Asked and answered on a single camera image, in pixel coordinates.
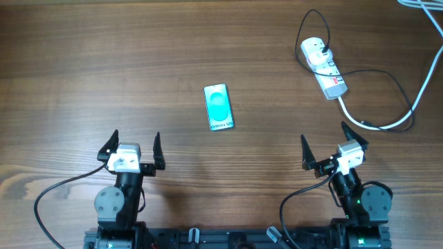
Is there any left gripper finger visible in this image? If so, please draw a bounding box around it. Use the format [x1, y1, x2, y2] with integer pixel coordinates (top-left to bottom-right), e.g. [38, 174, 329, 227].
[97, 129, 119, 162]
[153, 132, 165, 170]

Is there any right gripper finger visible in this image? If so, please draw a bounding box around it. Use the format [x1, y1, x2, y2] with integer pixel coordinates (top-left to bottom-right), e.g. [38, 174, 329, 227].
[300, 134, 316, 170]
[341, 121, 369, 151]

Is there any black USB charging cable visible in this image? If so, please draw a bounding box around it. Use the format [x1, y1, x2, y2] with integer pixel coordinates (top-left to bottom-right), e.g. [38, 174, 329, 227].
[294, 9, 415, 133]

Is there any turquoise screen Galaxy smartphone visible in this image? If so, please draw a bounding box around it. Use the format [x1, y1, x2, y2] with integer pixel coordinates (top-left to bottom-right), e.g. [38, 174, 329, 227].
[204, 83, 235, 131]

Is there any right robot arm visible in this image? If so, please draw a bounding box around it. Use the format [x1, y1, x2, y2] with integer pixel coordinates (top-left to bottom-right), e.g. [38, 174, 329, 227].
[293, 122, 393, 249]

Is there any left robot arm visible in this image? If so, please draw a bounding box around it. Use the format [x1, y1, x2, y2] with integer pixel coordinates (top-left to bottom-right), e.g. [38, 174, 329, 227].
[83, 130, 165, 248]

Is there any white USB charger adapter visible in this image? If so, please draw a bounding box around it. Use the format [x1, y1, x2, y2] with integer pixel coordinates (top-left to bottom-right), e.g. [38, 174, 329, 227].
[307, 49, 333, 68]

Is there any white power strip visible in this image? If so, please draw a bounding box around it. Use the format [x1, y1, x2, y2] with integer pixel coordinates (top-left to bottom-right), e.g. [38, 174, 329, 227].
[300, 37, 347, 100]

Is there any white power strip cord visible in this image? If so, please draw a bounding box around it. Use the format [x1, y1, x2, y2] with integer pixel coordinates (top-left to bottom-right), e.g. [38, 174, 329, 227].
[337, 44, 443, 131]

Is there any white cable bundle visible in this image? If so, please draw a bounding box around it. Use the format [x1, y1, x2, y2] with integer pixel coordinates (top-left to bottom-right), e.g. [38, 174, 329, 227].
[397, 0, 443, 37]

